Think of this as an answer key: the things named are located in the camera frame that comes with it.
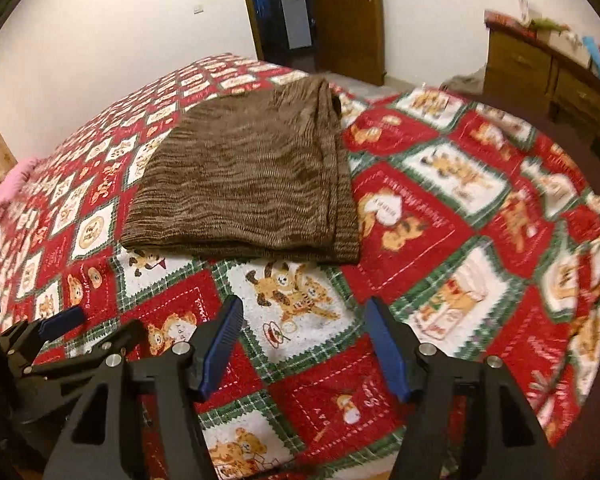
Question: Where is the grey cloth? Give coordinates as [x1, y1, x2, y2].
[439, 74, 486, 96]

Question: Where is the wooden dresser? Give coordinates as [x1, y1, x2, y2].
[483, 12, 600, 161]

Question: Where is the brown wooden door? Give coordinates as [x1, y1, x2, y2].
[307, 0, 385, 87]

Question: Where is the brown knit sweater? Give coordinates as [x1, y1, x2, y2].
[120, 76, 362, 265]

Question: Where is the white box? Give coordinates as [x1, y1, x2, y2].
[537, 30, 592, 68]

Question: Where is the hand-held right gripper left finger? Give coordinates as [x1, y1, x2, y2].
[42, 295, 244, 480]

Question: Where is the green toy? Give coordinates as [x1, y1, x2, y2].
[527, 17, 570, 32]

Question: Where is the pink folded blanket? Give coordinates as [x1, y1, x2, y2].
[0, 157, 37, 226]

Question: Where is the blue box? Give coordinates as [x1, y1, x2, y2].
[581, 36, 600, 83]

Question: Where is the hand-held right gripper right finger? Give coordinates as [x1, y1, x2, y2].
[366, 296, 557, 480]

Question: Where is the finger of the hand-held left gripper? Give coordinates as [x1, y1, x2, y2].
[0, 307, 86, 367]
[22, 320, 146, 377]

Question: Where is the brown door frame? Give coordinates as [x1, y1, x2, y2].
[237, 0, 326, 69]

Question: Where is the red printed bed blanket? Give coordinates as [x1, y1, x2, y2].
[0, 52, 600, 480]

